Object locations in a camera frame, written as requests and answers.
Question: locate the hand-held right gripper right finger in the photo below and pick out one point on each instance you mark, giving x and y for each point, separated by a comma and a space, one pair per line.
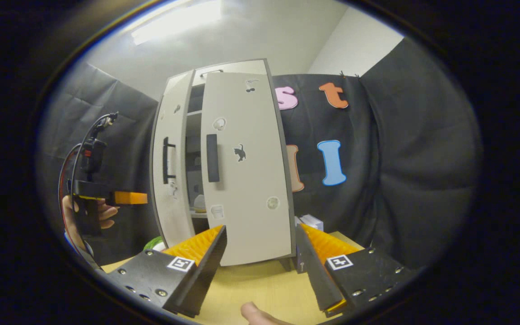
316, 271

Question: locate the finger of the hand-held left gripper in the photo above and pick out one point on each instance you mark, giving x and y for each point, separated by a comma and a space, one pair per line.
131, 197

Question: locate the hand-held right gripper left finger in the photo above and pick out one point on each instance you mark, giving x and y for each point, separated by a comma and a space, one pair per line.
208, 271

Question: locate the small white shoe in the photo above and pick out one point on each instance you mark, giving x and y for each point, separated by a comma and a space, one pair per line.
200, 204

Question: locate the white cabinet door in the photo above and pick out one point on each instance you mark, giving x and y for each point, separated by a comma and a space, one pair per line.
179, 131
251, 216

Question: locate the white shoe cabinet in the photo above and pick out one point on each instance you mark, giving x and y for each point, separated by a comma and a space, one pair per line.
194, 131

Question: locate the white cabinet drawer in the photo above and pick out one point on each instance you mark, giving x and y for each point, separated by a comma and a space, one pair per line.
242, 67

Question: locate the green round object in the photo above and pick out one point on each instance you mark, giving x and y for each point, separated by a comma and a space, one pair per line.
153, 243

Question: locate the ceiling light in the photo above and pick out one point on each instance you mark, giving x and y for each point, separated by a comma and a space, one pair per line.
174, 20

